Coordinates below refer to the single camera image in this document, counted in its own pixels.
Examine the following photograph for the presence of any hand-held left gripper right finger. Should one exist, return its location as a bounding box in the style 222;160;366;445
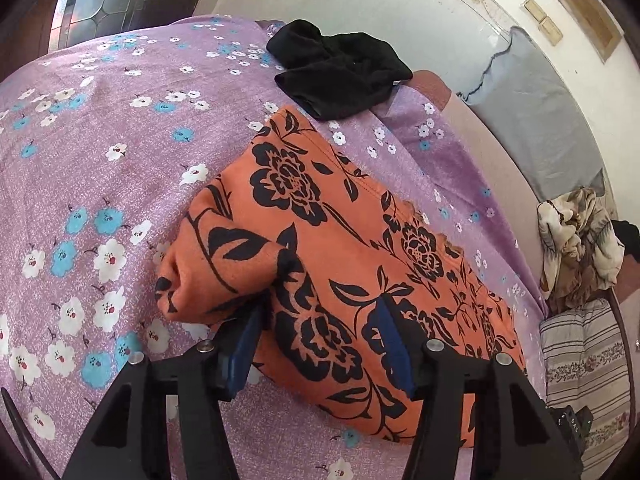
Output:
375;296;583;480

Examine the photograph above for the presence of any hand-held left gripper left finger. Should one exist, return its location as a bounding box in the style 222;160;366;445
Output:
62;300;266;480

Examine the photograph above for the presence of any orange black floral shirt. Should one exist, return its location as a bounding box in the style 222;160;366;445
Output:
155;106;528;448

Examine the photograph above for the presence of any striped floral cushion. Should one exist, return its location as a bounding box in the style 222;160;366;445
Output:
539;299;633;471

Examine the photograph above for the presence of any beige brown floral blanket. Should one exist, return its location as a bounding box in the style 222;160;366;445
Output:
537;187;626;313

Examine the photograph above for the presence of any black garment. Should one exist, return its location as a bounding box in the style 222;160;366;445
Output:
612;220;640;261

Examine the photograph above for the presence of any purple floral bedsheet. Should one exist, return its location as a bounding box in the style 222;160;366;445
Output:
0;16;551;480

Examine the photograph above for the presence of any black cloth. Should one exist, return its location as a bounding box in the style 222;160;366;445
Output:
266;19;414;122

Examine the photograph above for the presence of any black cable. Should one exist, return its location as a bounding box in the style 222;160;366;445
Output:
0;387;58;480

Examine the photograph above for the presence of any grey cloth on wall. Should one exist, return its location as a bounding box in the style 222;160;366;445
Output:
460;27;606;203

